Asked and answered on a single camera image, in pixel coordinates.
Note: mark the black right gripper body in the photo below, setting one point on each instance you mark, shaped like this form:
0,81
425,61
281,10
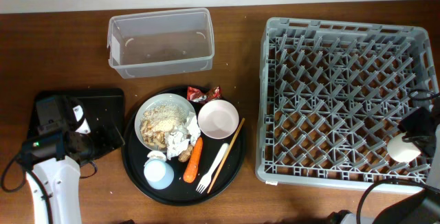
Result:
421,125

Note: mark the grey plate with food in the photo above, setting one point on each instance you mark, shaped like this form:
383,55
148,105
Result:
158,116

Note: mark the small white tissue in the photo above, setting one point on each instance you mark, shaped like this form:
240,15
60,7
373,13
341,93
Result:
156,154

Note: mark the light blue cup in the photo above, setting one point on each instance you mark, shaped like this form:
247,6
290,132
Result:
158,174

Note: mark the brown ginger piece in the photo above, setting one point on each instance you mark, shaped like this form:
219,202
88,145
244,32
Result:
185,155

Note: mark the red foil wrapper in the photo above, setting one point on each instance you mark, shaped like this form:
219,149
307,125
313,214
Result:
196,95

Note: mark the orange carrot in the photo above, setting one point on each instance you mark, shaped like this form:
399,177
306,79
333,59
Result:
193,164

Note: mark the pink bowl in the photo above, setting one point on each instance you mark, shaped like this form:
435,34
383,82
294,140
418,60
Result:
218,119

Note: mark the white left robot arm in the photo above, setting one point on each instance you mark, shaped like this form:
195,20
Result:
53,158

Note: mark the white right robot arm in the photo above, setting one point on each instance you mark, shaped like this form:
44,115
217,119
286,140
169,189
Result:
422,207

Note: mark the grey plastic dishwasher rack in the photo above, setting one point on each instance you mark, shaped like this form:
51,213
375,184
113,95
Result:
332,94

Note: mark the black rectangular tray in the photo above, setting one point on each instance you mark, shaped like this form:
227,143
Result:
105,115

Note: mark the clear plastic bin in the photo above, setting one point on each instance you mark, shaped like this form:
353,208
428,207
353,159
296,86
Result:
161,43

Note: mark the white plastic fork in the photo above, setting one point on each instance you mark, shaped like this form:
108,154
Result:
206,179

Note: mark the wooden chopstick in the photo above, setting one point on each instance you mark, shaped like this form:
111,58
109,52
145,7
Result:
226,155

